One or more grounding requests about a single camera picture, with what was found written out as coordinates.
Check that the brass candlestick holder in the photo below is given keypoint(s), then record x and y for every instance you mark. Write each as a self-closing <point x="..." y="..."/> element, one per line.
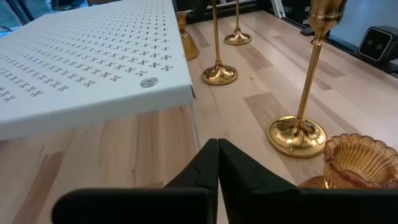
<point x="295" y="137"/>
<point x="237" y="38"/>
<point x="219" y="74"/>

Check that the amber glass candle holder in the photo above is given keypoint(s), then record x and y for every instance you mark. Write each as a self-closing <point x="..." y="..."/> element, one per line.
<point x="189" y="46"/>
<point x="357" y="161"/>

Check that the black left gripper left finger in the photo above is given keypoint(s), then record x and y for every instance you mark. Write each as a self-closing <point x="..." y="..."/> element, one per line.
<point x="155" y="205"/>

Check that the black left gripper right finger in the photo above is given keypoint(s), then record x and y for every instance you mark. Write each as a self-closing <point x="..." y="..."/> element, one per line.
<point x="280" y="205"/>

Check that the white perforated metal shelf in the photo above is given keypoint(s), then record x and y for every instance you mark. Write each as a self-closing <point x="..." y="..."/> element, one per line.
<point x="93" y="46"/>

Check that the black table-level camera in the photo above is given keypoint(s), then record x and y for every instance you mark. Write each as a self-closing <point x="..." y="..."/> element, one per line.
<point x="374" y="43"/>

